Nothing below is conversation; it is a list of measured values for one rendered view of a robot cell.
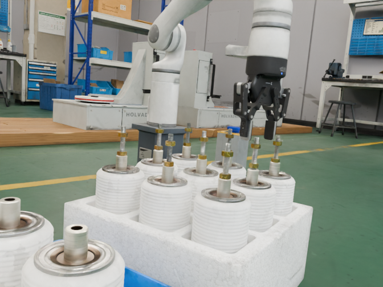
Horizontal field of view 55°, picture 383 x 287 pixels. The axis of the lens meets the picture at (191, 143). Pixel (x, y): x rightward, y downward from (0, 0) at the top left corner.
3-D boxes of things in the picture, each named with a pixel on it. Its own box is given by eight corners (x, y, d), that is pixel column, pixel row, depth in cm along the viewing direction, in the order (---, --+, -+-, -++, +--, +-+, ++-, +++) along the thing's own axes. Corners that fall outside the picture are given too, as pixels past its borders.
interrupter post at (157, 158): (159, 165, 82) (160, 151, 82) (150, 164, 83) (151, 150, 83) (164, 164, 84) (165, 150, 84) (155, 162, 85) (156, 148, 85)
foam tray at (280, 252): (60, 286, 75) (63, 202, 73) (172, 233, 108) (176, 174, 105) (228, 379, 54) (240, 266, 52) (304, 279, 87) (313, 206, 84)
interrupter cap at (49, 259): (16, 260, 35) (17, 253, 35) (81, 237, 41) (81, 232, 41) (67, 290, 30) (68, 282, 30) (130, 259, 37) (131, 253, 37)
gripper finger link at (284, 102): (288, 87, 71) (280, 116, 71) (293, 90, 73) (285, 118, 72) (277, 86, 73) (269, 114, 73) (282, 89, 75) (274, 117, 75)
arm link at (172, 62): (172, 25, 122) (168, 77, 124) (149, 20, 116) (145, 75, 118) (190, 23, 115) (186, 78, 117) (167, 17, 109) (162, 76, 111)
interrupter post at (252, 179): (259, 185, 72) (261, 169, 71) (255, 188, 70) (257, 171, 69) (247, 183, 73) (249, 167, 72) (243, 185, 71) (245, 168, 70)
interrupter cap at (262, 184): (275, 185, 73) (276, 181, 73) (265, 193, 66) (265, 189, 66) (239, 178, 76) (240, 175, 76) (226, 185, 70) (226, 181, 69)
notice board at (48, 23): (37, 31, 624) (37, 10, 619) (64, 36, 658) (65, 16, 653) (37, 31, 622) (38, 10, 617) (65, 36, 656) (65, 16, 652)
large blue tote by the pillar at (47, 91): (37, 108, 511) (37, 81, 505) (64, 109, 542) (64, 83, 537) (55, 111, 479) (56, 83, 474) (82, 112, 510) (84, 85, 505)
